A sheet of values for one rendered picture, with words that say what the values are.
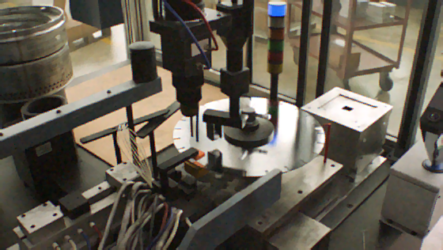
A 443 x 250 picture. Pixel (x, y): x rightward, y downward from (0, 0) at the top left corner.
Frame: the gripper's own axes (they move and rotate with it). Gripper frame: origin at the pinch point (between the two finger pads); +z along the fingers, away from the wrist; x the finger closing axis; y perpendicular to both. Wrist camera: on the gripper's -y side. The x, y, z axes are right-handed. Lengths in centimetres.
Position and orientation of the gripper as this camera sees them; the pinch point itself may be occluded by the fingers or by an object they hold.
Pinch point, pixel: (434, 160)
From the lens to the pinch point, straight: 102.0
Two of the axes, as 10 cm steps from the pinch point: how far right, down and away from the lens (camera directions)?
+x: -7.1, -3.4, 6.2
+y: 7.0, -3.7, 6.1
